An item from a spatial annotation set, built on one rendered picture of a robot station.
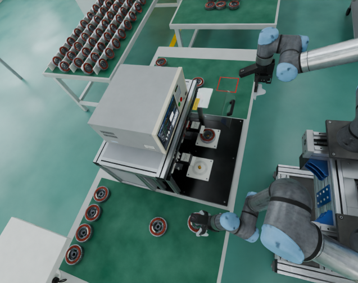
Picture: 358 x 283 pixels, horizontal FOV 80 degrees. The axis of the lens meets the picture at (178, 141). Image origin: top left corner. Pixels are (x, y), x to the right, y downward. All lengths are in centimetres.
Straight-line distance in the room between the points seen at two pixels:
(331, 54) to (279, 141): 163
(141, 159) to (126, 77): 47
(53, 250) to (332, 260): 103
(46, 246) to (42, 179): 196
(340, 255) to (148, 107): 91
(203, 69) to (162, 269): 157
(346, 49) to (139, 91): 87
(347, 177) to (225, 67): 124
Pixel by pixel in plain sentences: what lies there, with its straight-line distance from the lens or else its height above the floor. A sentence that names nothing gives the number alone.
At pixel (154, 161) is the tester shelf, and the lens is 115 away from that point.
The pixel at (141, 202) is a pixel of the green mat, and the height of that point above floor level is 75.
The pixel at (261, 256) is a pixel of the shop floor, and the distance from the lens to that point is 213.
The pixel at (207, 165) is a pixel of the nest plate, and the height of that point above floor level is 78.
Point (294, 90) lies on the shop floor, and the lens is 290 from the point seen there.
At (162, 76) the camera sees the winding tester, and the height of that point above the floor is 132.
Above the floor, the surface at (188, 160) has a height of 92.
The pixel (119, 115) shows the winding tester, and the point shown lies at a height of 132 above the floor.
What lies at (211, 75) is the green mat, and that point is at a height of 75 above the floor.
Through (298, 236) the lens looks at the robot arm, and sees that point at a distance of 70.
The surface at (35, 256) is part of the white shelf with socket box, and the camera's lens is 122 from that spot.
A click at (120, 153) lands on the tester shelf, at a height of 111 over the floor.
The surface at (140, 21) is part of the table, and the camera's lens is 288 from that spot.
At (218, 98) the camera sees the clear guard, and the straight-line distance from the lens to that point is 137.
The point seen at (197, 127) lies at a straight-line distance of 142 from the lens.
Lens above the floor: 211
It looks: 59 degrees down
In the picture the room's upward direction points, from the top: 22 degrees counter-clockwise
